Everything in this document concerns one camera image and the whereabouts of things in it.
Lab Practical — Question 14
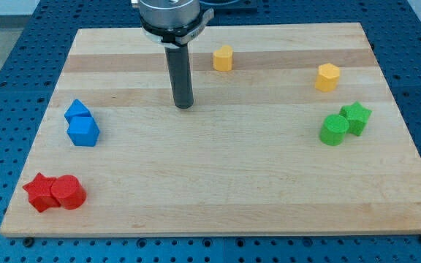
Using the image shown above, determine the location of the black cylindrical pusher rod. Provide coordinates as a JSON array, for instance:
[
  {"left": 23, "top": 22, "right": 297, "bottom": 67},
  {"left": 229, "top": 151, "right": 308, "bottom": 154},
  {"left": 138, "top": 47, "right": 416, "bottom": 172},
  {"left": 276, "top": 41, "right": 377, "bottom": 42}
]
[{"left": 165, "top": 45, "right": 194, "bottom": 109}]

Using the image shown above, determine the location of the yellow heart block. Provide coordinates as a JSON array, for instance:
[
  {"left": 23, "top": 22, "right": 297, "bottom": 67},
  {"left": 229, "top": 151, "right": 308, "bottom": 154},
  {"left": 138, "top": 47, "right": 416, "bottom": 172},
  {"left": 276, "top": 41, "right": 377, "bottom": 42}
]
[{"left": 213, "top": 45, "right": 233, "bottom": 72}]

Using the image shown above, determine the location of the blue triangle block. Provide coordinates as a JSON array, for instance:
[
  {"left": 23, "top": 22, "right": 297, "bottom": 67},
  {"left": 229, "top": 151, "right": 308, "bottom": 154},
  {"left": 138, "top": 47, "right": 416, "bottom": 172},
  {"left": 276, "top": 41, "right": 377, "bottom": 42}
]
[{"left": 64, "top": 99, "right": 91, "bottom": 123}]

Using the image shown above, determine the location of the blue cube block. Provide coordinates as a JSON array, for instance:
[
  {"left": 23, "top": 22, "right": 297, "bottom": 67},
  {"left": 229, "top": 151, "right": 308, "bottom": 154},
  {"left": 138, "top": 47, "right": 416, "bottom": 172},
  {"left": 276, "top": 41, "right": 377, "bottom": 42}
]
[{"left": 67, "top": 116, "right": 100, "bottom": 147}]

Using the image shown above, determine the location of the wooden board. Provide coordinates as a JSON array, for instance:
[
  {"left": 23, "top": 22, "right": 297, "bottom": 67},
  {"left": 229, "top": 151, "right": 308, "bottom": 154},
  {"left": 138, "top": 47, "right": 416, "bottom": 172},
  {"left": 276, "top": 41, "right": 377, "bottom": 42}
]
[{"left": 0, "top": 23, "right": 421, "bottom": 238}]

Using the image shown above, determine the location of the yellow hexagon block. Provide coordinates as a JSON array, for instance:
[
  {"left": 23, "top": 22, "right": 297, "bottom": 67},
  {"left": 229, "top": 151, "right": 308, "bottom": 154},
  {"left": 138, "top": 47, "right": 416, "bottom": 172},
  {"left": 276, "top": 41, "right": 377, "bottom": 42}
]
[{"left": 314, "top": 63, "right": 341, "bottom": 92}]

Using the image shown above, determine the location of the green cylinder block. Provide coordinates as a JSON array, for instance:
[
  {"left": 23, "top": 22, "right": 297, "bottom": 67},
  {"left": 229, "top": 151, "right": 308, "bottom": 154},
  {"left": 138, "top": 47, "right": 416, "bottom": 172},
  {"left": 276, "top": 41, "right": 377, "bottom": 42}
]
[{"left": 319, "top": 114, "right": 349, "bottom": 146}]

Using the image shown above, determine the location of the red cylinder block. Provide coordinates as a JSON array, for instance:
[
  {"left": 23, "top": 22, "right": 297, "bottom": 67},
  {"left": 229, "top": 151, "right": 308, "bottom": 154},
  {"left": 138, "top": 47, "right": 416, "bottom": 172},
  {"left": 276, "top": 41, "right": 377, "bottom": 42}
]
[{"left": 51, "top": 175, "right": 87, "bottom": 210}]

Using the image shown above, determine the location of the green star block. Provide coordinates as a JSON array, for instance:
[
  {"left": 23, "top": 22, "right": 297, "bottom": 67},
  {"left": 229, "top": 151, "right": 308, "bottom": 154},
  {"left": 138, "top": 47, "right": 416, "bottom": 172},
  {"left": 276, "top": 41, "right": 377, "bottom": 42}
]
[{"left": 339, "top": 102, "right": 372, "bottom": 137}]

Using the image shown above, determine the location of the red star block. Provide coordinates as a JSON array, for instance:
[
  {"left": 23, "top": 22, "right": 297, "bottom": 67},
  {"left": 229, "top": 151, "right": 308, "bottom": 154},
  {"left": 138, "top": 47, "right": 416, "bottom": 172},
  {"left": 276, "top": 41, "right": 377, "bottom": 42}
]
[{"left": 23, "top": 172, "right": 61, "bottom": 213}]

